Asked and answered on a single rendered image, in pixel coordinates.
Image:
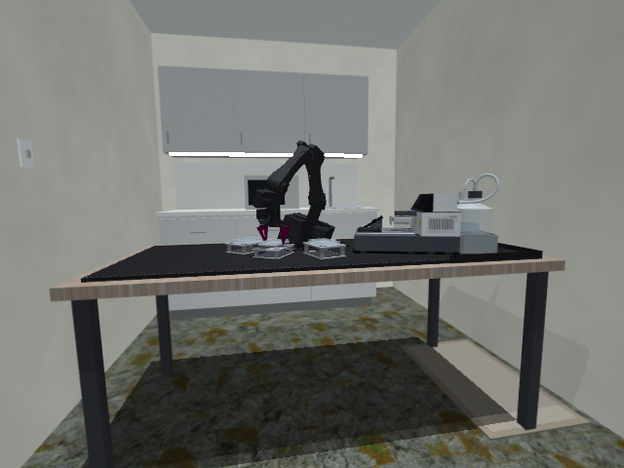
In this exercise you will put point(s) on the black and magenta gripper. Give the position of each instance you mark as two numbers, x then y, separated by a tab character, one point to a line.
284	229

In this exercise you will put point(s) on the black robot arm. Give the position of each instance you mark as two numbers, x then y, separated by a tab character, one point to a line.
278	182

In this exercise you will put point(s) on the white well plate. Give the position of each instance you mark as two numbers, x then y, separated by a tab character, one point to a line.
246	240
272	242
323	242

